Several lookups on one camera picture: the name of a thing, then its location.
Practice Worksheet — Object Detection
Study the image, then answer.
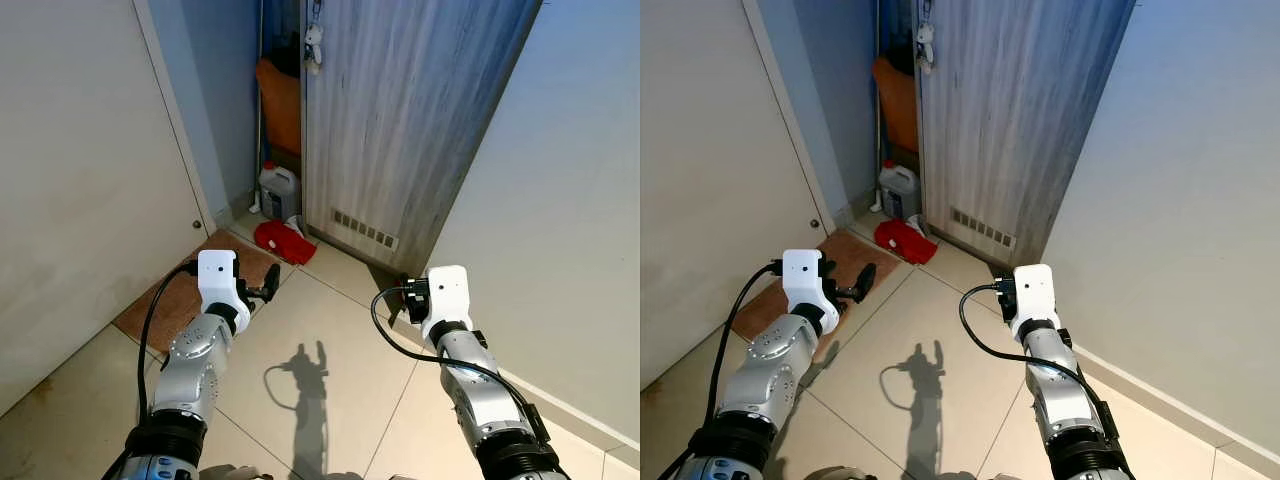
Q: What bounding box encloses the red cloth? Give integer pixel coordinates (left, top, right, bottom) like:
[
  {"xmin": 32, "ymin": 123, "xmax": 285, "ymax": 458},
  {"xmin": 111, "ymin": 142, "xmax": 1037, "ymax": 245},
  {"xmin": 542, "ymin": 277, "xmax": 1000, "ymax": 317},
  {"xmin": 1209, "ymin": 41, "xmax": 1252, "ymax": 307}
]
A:
[
  {"xmin": 873, "ymin": 217, "xmax": 940, "ymax": 267},
  {"xmin": 253, "ymin": 219, "xmax": 318, "ymax": 267}
]

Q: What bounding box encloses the door vent grille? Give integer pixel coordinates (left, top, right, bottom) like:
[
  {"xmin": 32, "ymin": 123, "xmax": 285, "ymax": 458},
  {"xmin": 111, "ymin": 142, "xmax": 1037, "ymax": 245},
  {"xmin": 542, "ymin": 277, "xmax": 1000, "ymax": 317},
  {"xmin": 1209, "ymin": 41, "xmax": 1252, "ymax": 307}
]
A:
[
  {"xmin": 331, "ymin": 207, "xmax": 400, "ymax": 252},
  {"xmin": 949, "ymin": 206, "xmax": 1020, "ymax": 252}
]

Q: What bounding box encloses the brown door mat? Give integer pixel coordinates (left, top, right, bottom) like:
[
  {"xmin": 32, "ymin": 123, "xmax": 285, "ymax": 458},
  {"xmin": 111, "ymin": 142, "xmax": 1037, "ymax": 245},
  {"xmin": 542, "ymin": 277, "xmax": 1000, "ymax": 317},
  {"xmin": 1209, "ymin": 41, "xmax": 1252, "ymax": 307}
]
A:
[
  {"xmin": 729, "ymin": 229, "xmax": 907, "ymax": 363},
  {"xmin": 112, "ymin": 229, "xmax": 287, "ymax": 357}
]

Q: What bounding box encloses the grey jug with red cap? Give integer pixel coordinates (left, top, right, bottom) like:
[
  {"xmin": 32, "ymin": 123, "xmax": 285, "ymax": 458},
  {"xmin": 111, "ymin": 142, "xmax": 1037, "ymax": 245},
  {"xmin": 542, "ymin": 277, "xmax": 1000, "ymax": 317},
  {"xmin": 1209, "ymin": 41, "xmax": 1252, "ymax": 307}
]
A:
[
  {"xmin": 877, "ymin": 159, "xmax": 922, "ymax": 222},
  {"xmin": 259, "ymin": 161, "xmax": 302, "ymax": 222}
]

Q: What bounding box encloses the white door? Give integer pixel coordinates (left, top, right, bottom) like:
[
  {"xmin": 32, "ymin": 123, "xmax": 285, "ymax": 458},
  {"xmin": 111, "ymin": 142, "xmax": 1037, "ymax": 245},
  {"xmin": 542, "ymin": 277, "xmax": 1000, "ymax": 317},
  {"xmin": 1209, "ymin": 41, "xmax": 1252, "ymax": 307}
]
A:
[
  {"xmin": 0, "ymin": 0, "xmax": 217, "ymax": 413},
  {"xmin": 640, "ymin": 0, "xmax": 837, "ymax": 391}
]

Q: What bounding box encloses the orange bag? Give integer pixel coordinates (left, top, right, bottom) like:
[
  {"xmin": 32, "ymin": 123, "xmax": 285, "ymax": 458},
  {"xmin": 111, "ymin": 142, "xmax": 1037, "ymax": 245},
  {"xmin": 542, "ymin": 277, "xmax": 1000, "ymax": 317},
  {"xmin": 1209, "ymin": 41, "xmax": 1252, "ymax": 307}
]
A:
[
  {"xmin": 254, "ymin": 57, "xmax": 304, "ymax": 157},
  {"xmin": 871, "ymin": 54, "xmax": 922, "ymax": 154}
]

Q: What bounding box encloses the grey wood grain door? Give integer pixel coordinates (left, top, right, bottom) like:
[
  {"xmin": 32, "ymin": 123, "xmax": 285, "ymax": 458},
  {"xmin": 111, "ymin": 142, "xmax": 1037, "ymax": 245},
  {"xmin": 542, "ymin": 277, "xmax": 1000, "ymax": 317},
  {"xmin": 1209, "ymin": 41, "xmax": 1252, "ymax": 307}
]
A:
[
  {"xmin": 302, "ymin": 0, "xmax": 543, "ymax": 277},
  {"xmin": 917, "ymin": 0, "xmax": 1139, "ymax": 269}
]

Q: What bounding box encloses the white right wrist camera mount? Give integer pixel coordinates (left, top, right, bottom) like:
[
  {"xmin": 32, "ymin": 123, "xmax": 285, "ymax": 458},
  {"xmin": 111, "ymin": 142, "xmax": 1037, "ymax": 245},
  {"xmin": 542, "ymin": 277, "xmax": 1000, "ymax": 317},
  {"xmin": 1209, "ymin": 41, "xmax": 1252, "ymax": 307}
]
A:
[
  {"xmin": 1012, "ymin": 263, "xmax": 1060, "ymax": 342},
  {"xmin": 420, "ymin": 265, "xmax": 473, "ymax": 347}
]

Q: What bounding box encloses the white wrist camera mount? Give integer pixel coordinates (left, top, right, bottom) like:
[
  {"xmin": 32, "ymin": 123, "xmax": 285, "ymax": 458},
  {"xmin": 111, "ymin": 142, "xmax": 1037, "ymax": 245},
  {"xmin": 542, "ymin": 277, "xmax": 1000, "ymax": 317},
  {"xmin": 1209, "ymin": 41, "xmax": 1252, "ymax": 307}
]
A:
[
  {"xmin": 420, "ymin": 265, "xmax": 473, "ymax": 347},
  {"xmin": 1012, "ymin": 263, "xmax": 1060, "ymax": 342},
  {"xmin": 782, "ymin": 248, "xmax": 840, "ymax": 317},
  {"xmin": 197, "ymin": 249, "xmax": 252, "ymax": 317}
]

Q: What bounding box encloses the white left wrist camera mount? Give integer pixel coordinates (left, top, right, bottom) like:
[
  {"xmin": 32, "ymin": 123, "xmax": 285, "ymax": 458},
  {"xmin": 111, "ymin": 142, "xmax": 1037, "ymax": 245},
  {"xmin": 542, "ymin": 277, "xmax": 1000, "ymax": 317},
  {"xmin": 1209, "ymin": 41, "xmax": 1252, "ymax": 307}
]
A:
[
  {"xmin": 782, "ymin": 248, "xmax": 840, "ymax": 317},
  {"xmin": 197, "ymin": 249, "xmax": 252, "ymax": 317}
]

